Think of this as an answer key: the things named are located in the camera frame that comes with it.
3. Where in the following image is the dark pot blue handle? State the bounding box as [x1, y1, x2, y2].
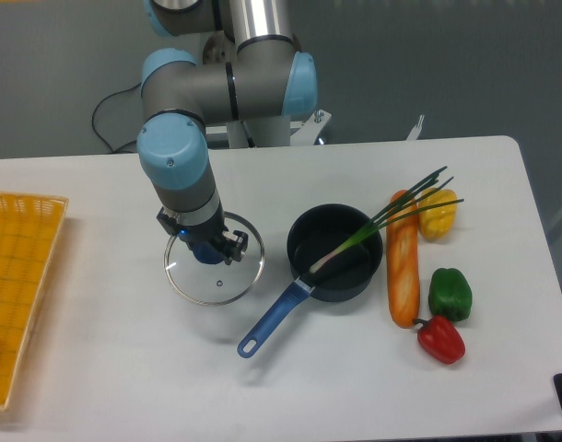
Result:
[237, 204, 383, 358]

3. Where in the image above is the yellow bell pepper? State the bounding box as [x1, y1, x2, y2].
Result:
[418, 188, 457, 241]

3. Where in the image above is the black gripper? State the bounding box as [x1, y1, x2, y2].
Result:
[157, 207, 249, 265]

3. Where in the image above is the red bell pepper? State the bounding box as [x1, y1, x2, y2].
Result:
[413, 315, 465, 365]

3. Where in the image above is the yellow woven basket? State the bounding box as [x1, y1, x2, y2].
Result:
[0, 192, 69, 411]

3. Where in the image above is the orange baguette bread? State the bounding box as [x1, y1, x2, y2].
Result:
[386, 215, 420, 329]

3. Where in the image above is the green bell pepper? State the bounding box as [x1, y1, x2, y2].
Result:
[428, 268, 473, 322]

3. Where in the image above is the green spring onion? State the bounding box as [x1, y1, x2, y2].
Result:
[308, 166, 463, 275]

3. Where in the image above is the glass pot lid blue knob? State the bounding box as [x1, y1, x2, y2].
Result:
[163, 212, 265, 307]

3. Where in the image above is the black cable on floor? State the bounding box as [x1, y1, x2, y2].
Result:
[91, 82, 144, 154]

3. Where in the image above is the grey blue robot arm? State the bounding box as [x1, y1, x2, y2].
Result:
[136, 1, 318, 264]

